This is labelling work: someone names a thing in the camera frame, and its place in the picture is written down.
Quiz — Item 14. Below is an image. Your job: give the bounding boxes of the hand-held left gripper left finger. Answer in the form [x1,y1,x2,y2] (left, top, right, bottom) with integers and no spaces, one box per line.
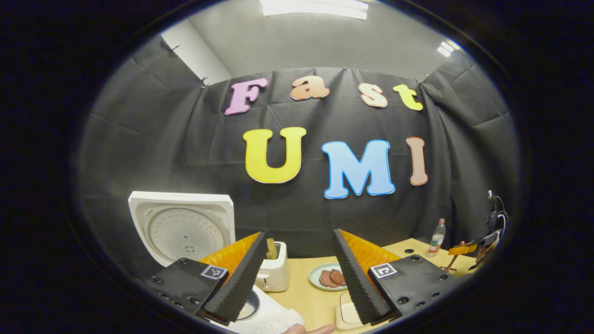
[142,231,270,326]

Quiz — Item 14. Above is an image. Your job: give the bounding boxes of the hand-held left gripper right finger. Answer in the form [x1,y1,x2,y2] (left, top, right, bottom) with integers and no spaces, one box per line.
[332,228,465,326]

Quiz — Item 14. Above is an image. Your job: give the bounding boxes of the white rice cooker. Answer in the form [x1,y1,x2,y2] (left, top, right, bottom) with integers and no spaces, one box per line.
[129,191,305,334]

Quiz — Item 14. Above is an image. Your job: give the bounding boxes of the clear water bottle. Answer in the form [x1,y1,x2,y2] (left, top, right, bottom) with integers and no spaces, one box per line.
[427,218,446,257]

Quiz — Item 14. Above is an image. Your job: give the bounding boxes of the white toaster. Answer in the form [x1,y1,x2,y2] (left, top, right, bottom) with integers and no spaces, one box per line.
[254,239,291,293]

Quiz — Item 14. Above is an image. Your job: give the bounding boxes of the pale green plate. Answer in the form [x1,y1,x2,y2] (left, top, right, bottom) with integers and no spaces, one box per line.
[309,263,349,291]

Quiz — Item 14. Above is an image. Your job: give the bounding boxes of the black backdrop cloth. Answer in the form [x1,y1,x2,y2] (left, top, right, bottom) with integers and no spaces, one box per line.
[77,35,520,279]

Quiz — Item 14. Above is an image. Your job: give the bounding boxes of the small ceiling light panel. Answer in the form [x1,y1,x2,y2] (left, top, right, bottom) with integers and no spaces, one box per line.
[436,40,461,58]

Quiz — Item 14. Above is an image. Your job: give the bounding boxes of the large ceiling light panel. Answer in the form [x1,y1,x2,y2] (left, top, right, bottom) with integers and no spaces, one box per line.
[260,0,369,20]

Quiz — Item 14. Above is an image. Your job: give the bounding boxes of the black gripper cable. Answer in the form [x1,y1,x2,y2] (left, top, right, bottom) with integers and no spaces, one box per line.
[490,195,510,232]

